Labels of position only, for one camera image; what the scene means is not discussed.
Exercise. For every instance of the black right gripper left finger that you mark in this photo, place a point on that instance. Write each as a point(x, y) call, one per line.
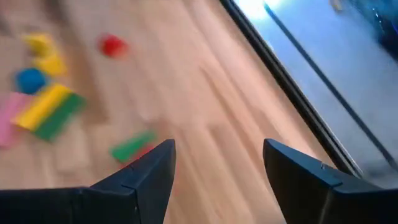
point(124, 202)

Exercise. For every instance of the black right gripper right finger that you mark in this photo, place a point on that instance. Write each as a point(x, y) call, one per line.
point(311, 199)

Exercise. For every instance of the red rectangular block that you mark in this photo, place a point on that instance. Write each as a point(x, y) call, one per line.
point(146, 152)

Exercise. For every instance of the green rectangular block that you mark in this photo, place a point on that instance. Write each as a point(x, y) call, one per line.
point(132, 146)

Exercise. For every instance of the long green block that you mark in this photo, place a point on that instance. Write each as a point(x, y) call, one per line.
point(59, 119)

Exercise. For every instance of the long yellow block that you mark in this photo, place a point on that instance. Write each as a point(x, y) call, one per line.
point(42, 107)

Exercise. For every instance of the long pink block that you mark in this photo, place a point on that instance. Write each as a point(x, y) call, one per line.
point(9, 118)

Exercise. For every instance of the small blue cube block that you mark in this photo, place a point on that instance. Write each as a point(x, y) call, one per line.
point(30, 81)

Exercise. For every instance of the yellow arch block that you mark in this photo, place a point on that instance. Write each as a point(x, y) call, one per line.
point(51, 66)

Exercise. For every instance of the red wedge block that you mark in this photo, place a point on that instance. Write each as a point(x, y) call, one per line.
point(112, 46)

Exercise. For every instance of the small yellow block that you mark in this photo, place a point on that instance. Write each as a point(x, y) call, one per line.
point(38, 43)

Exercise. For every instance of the dark monitor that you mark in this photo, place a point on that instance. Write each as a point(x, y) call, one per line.
point(382, 25)

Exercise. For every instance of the black aluminium table frame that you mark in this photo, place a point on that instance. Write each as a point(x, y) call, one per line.
point(295, 90)

